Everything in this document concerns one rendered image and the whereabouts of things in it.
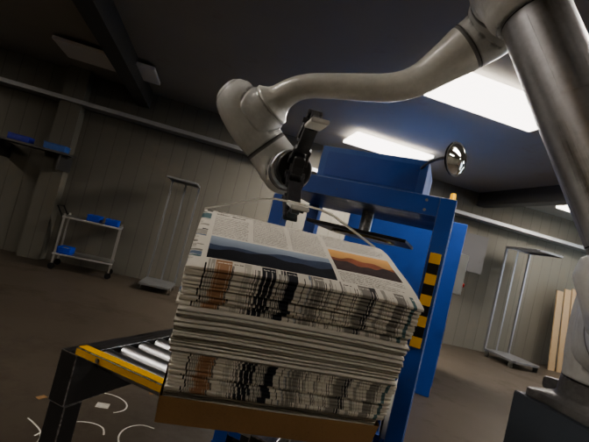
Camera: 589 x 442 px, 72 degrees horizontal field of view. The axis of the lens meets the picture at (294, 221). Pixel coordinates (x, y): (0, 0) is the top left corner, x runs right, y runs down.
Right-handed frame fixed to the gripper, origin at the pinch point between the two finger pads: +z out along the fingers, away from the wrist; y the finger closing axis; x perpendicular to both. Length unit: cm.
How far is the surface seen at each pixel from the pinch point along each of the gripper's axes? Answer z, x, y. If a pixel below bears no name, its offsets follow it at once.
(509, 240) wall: -645, -525, -27
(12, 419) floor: -144, 89, 139
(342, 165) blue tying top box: -159, -45, -22
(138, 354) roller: -40, 25, 53
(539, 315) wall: -640, -624, 101
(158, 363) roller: -36, 19, 53
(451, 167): -118, -88, -29
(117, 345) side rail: -42, 31, 52
